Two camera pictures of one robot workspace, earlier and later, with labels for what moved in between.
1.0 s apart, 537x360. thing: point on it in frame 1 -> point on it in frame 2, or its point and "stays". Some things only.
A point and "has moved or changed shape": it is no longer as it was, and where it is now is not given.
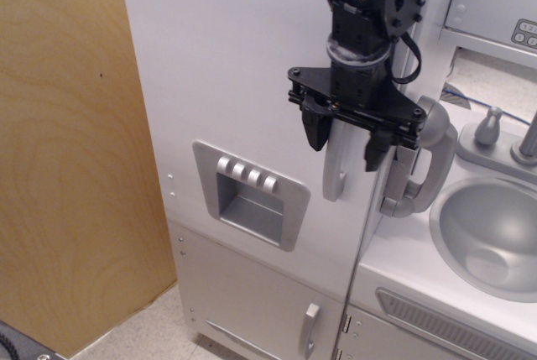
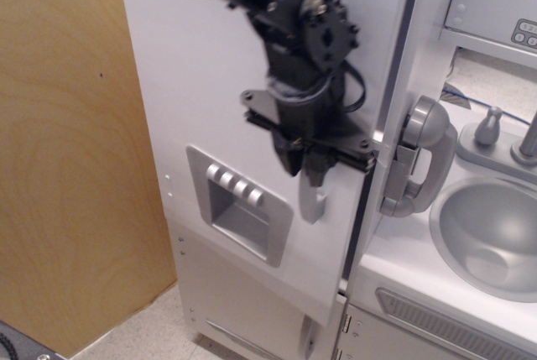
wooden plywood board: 85,236 stays
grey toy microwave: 493,8 stays
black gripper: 363,96 -> 321,127
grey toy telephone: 439,136 stays
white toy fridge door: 216,38 has moved or changed shape
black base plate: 16,345 stays
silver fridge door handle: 341,134 has moved or changed shape
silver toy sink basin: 485,228 stays
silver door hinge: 346,323 stays
